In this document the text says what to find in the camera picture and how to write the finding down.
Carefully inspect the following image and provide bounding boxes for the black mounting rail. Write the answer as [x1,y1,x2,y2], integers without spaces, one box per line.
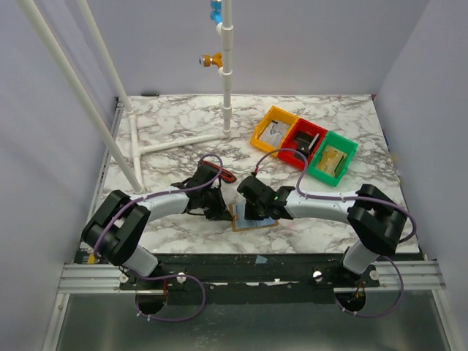
[72,252,381,304]

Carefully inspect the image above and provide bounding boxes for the green plastic bin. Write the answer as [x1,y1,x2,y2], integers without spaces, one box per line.
[306,131,358,186]

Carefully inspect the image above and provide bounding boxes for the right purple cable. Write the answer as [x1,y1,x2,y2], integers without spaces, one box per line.
[252,148,418,319]

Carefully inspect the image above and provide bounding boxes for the gold cards in green bin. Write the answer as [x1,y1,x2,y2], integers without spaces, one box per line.
[317,146,347,177]

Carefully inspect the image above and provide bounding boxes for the cards in yellow bin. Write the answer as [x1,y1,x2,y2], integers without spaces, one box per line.
[259,120,290,148]

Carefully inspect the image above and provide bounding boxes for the purple cable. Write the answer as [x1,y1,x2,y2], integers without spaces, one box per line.
[252,148,418,319]
[93,153,224,322]

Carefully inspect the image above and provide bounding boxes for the red black utility knife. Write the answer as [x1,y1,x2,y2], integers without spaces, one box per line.
[202,161,237,184]

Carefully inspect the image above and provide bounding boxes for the mustard yellow card holder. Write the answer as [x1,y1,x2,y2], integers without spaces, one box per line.
[229,202,279,232]

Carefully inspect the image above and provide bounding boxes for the black items in red bin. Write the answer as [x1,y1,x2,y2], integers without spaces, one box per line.
[293,132,320,157]

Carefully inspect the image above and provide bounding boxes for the white PVC pipe frame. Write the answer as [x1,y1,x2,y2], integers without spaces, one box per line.
[17,1,234,193]

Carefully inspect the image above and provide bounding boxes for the yellow plastic bin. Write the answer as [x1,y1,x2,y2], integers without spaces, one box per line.
[250,106,299,153]

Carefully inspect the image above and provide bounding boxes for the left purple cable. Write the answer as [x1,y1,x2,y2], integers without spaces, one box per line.
[93,153,224,322]

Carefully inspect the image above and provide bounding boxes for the orange camera on pole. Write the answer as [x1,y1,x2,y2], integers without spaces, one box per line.
[199,52,223,68]

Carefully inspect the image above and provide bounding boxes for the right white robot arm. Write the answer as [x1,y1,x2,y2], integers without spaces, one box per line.
[237,175,408,276]

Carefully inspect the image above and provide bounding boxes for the red plastic bin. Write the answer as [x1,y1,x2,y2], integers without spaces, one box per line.
[277,118,328,170]

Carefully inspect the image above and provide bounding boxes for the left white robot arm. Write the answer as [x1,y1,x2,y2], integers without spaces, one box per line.
[81,162,233,276]

